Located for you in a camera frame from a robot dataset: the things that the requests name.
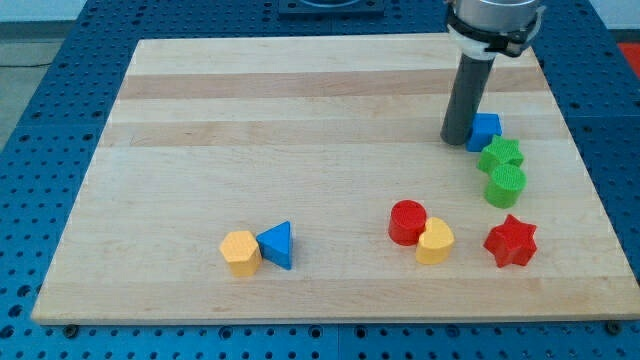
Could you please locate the wooden board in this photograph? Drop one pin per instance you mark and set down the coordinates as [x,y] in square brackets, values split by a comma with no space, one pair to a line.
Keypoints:
[211,136]

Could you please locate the red cylinder block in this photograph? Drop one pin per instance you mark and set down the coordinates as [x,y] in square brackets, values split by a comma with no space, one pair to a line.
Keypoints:
[407,222]

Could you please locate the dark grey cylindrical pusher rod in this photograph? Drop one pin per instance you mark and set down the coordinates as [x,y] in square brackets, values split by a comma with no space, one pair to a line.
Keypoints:
[467,91]

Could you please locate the blue triangle block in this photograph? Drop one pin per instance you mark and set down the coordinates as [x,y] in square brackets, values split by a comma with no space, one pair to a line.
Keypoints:
[276,245]

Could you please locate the yellow hexagon block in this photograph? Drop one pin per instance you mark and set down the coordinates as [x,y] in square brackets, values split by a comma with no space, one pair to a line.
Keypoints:
[241,252]

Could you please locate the green cylinder block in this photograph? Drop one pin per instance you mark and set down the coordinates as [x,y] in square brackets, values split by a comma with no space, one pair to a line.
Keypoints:
[505,185]

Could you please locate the red star block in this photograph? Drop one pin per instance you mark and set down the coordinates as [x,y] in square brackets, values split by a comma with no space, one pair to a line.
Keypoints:
[512,242]

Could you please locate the yellow heart block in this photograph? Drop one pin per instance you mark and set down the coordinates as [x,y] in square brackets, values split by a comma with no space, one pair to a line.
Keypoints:
[435,242]

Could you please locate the blue cube block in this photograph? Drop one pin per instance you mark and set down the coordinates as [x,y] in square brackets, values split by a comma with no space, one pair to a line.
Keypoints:
[484,127]

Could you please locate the green star block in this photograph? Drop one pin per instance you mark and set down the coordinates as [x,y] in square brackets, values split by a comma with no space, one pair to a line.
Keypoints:
[500,151]

